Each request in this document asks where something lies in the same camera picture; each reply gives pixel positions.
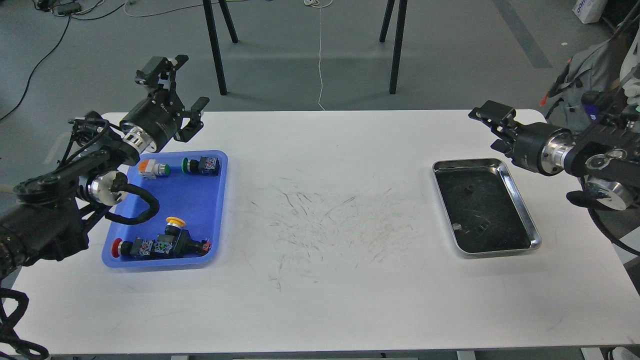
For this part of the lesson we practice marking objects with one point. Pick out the black right stand legs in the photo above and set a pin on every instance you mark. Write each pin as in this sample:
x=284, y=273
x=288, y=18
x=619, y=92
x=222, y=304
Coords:
x=398, y=38

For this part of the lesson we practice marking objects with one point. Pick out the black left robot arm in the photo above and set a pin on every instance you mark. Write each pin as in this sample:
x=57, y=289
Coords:
x=56, y=211

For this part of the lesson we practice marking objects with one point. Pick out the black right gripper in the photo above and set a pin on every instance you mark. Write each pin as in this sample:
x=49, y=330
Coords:
x=537, y=147

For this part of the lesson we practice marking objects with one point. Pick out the black stand legs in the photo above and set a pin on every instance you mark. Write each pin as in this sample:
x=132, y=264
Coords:
x=211, y=29
x=398, y=38

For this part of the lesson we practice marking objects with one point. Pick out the red push button switch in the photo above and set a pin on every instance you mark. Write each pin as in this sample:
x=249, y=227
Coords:
x=138, y=249

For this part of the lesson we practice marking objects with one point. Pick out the white box on floor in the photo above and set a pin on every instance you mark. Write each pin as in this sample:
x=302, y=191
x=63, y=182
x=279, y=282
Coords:
x=589, y=11

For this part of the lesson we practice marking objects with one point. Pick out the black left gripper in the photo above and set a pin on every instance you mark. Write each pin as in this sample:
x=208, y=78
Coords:
x=151, y=124

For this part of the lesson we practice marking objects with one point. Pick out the grey backpack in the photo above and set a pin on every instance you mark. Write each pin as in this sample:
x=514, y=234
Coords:
x=594, y=69

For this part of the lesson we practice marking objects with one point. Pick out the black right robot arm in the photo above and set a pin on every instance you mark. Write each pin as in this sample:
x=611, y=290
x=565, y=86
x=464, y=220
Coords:
x=604, y=157

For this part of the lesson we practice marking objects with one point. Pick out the yellow push button switch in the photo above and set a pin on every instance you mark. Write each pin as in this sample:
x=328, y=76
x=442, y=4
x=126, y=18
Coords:
x=176, y=242

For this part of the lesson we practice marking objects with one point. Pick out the orange white push button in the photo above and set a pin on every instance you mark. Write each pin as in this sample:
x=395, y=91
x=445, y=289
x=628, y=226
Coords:
x=151, y=169

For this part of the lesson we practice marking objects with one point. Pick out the green push button switch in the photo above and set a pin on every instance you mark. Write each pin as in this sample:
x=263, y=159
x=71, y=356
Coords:
x=204, y=165

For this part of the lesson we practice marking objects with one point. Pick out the silver metal tray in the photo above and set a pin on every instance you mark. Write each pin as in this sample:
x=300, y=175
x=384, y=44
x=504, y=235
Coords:
x=496, y=201

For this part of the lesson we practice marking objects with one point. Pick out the blue plastic tray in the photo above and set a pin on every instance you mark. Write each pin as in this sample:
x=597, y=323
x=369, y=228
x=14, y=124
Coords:
x=197, y=199

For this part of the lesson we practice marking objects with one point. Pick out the black left stand legs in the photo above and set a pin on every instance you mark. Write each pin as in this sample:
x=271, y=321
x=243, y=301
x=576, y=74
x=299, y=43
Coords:
x=211, y=29

